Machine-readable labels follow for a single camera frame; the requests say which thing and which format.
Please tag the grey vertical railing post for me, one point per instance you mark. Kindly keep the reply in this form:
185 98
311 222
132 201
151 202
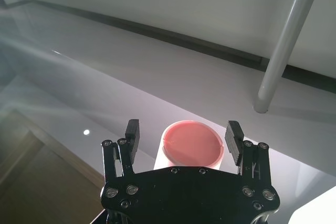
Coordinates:
283 45

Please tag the dark skirting strip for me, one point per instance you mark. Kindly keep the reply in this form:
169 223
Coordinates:
183 39

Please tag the pink plastic cup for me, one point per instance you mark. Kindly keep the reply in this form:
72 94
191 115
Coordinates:
191 142

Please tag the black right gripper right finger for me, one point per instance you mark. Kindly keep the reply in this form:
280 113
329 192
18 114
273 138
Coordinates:
233 142

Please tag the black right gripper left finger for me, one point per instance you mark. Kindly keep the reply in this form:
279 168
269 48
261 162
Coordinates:
128 150

